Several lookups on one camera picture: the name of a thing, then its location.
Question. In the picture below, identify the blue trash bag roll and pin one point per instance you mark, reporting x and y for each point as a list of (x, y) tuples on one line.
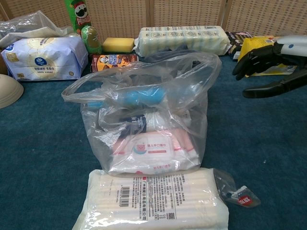
[(139, 95)]

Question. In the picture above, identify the green Pringles can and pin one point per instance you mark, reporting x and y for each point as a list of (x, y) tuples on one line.
[(80, 14)]

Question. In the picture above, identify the dark snack packet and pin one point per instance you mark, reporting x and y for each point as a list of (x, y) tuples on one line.
[(236, 39)]

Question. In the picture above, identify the crumpled clear plastic bag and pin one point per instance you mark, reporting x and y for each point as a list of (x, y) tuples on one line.
[(28, 26)]

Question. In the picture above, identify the yellow sponge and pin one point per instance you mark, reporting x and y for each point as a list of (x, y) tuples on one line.
[(117, 45)]

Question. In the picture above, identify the brown Hello Panda box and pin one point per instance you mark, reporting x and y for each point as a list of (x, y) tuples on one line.
[(110, 62)]

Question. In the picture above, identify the long white yellow sponge pack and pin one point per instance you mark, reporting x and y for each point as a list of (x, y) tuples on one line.
[(182, 39)]

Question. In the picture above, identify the clear plastic shopping bag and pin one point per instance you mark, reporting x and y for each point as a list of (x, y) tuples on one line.
[(192, 112)]

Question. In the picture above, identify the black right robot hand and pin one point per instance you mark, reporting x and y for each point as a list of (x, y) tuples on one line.
[(261, 58)]

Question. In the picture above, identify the blue white tissue pack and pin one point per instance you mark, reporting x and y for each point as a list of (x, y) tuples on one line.
[(43, 60)]

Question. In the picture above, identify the white sticks pack with barcode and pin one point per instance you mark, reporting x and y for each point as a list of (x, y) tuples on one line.
[(144, 203)]

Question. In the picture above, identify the white roll with dark label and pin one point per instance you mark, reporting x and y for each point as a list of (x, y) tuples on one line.
[(151, 119)]

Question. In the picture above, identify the yellow Lipton pack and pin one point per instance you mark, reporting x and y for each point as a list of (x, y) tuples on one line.
[(254, 44)]

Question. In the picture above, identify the pink wet wipes pack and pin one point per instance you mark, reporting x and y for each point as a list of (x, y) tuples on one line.
[(153, 148)]

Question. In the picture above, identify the small clear sachet red label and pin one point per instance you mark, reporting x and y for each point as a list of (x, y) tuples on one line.
[(242, 197)]

